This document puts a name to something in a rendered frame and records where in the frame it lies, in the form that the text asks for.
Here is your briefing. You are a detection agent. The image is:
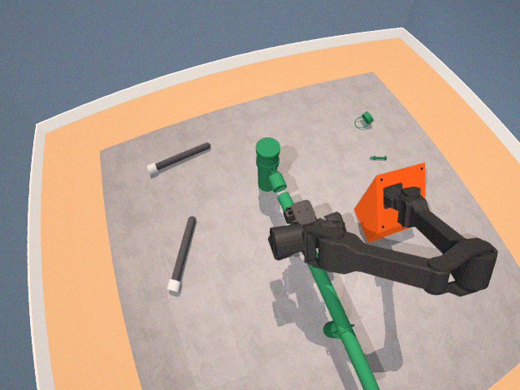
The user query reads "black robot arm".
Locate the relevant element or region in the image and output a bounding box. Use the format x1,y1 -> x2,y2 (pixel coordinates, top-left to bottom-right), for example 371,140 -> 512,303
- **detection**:
270,182 -> 498,297

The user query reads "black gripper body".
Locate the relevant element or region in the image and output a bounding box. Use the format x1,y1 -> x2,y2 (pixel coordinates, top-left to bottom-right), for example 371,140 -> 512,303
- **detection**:
268,211 -> 344,260

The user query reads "green horizontal pipe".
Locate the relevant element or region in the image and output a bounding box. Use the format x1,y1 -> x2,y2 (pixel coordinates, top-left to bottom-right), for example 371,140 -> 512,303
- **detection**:
277,192 -> 380,390

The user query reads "green post with cap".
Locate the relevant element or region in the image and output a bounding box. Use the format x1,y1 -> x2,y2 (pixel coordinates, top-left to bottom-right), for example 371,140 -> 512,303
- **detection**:
256,137 -> 280,192

